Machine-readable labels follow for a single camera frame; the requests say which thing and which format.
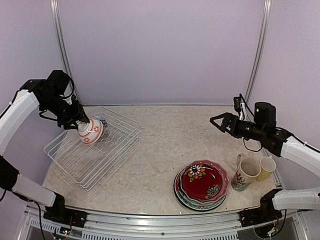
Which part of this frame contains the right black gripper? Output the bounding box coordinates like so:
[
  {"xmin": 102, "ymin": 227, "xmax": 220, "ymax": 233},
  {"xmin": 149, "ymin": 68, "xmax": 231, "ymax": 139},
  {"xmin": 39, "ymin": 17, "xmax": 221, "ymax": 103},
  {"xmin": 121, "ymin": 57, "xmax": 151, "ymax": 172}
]
[{"xmin": 210, "ymin": 112, "xmax": 266, "ymax": 142}]

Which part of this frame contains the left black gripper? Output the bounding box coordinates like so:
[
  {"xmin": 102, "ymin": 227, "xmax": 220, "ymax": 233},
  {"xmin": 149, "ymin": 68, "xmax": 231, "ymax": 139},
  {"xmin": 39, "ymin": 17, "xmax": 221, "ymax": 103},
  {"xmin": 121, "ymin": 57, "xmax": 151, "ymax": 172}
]
[{"xmin": 41, "ymin": 93, "xmax": 89, "ymax": 130}]

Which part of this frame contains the white red patterned cup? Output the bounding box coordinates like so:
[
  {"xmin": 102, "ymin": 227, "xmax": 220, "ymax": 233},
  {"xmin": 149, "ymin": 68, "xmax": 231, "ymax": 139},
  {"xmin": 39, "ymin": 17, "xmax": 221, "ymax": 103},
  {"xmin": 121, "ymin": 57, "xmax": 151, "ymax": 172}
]
[{"xmin": 78, "ymin": 118, "xmax": 104, "ymax": 145}]

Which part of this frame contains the blue white patterned bowl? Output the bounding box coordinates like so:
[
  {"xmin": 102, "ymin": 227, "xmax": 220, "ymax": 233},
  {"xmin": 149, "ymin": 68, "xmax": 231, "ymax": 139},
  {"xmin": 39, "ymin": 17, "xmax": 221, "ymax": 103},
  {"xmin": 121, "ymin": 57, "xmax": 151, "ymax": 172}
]
[{"xmin": 97, "ymin": 118, "xmax": 108, "ymax": 128}]

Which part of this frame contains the floral green mug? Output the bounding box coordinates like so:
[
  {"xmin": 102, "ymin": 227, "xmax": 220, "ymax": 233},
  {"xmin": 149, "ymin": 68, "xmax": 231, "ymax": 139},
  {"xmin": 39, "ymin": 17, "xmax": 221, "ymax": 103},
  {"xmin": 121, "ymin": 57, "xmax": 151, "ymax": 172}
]
[{"xmin": 231, "ymin": 153, "xmax": 262, "ymax": 192}]

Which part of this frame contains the yellow ceramic mug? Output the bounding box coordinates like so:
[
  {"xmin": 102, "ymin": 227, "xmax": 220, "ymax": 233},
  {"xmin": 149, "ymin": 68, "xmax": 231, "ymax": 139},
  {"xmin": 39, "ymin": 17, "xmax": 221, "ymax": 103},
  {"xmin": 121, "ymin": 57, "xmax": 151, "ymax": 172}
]
[{"xmin": 255, "ymin": 156, "xmax": 277, "ymax": 182}]

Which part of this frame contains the light green flower plate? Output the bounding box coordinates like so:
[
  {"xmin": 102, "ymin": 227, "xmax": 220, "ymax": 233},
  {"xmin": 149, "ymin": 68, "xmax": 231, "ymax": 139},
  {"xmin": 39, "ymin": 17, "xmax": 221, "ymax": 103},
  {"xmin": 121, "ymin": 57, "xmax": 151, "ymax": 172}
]
[{"xmin": 173, "ymin": 186, "xmax": 226, "ymax": 206}]

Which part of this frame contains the black rimmed plate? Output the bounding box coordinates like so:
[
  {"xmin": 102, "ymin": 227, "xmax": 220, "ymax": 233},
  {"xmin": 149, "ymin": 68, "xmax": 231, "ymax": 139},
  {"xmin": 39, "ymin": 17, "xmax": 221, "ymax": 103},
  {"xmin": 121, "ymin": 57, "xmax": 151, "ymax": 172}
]
[{"xmin": 173, "ymin": 175, "xmax": 226, "ymax": 212}]

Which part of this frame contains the red teal patterned plate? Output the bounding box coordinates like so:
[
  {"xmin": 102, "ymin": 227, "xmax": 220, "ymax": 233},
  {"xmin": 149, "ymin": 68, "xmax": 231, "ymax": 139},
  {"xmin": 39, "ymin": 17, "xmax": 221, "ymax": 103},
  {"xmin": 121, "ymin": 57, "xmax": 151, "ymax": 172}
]
[{"xmin": 173, "ymin": 180, "xmax": 226, "ymax": 212}]

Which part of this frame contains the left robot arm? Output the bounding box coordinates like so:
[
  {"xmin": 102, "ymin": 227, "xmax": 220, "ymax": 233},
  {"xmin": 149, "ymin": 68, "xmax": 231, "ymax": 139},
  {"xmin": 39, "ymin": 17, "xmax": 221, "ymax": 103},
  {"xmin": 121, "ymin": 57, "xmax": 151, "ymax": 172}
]
[{"xmin": 0, "ymin": 70, "xmax": 90, "ymax": 223}]

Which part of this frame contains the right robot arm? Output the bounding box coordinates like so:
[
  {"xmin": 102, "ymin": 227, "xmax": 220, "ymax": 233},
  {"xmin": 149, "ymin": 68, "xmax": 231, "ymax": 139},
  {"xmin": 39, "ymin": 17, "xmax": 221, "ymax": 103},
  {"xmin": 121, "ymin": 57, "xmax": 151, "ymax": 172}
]
[{"xmin": 209, "ymin": 102, "xmax": 320, "ymax": 222}]

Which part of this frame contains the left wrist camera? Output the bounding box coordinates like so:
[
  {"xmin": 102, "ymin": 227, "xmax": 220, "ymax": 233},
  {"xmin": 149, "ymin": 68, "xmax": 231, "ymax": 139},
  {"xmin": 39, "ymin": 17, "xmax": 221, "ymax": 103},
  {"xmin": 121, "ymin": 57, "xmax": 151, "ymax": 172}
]
[{"xmin": 65, "ymin": 95, "xmax": 77, "ymax": 105}]

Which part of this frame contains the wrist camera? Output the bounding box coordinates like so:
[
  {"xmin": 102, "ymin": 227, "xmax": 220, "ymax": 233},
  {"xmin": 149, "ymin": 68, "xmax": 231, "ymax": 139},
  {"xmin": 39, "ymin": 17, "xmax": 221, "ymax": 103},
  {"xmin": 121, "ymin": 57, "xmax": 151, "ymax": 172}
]
[
  {"xmin": 65, "ymin": 95, "xmax": 77, "ymax": 105},
  {"xmin": 233, "ymin": 93, "xmax": 247, "ymax": 121}
]

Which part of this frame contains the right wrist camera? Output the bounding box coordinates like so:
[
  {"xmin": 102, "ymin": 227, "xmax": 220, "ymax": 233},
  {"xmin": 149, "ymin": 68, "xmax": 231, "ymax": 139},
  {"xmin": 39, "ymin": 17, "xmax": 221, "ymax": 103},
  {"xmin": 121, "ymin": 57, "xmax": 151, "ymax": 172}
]
[{"xmin": 233, "ymin": 93, "xmax": 247, "ymax": 121}]

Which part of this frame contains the white wire dish rack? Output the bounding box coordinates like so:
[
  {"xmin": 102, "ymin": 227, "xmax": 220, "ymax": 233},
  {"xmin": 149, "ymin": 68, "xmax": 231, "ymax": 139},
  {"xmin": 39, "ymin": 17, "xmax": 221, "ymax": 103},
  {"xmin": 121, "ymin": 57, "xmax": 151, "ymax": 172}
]
[{"xmin": 43, "ymin": 106, "xmax": 140, "ymax": 192}]

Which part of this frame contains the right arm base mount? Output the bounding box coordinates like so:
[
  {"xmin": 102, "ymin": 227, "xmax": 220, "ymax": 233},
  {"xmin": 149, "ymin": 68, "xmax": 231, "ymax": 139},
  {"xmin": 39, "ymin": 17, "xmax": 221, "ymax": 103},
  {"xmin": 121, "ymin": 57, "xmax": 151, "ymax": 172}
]
[{"xmin": 239, "ymin": 188, "xmax": 283, "ymax": 227}]

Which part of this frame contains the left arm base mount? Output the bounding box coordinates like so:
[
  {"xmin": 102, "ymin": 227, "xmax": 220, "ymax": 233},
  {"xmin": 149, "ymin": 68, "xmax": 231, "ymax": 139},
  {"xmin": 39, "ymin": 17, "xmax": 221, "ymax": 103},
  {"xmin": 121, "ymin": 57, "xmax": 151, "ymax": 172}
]
[{"xmin": 43, "ymin": 193, "xmax": 88, "ymax": 228}]

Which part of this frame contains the front aluminium rail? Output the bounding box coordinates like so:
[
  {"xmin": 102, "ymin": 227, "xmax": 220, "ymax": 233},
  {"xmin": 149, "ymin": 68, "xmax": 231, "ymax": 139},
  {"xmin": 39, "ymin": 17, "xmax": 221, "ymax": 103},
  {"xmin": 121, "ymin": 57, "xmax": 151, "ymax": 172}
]
[{"xmin": 17, "ymin": 203, "xmax": 309, "ymax": 240}]

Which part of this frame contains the left aluminium frame post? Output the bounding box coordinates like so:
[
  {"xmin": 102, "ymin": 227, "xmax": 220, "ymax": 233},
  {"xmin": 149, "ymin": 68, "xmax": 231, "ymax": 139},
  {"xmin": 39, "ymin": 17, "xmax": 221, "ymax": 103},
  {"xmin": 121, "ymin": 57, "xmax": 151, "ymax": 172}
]
[{"xmin": 49, "ymin": 0, "xmax": 80, "ymax": 106}]

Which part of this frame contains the aluminium frame post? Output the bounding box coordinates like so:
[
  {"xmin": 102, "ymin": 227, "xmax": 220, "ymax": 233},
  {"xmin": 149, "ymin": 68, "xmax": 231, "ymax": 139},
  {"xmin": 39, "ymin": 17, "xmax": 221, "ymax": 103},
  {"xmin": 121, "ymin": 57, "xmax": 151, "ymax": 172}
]
[
  {"xmin": 244, "ymin": 0, "xmax": 272, "ymax": 102},
  {"xmin": 49, "ymin": 0, "xmax": 80, "ymax": 106}
]

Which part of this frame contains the right aluminium frame post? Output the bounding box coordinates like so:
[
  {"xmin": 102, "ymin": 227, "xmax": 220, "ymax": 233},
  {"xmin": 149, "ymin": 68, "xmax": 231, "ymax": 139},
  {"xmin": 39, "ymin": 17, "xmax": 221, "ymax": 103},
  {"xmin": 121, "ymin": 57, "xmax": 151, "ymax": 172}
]
[{"xmin": 244, "ymin": 0, "xmax": 272, "ymax": 102}]

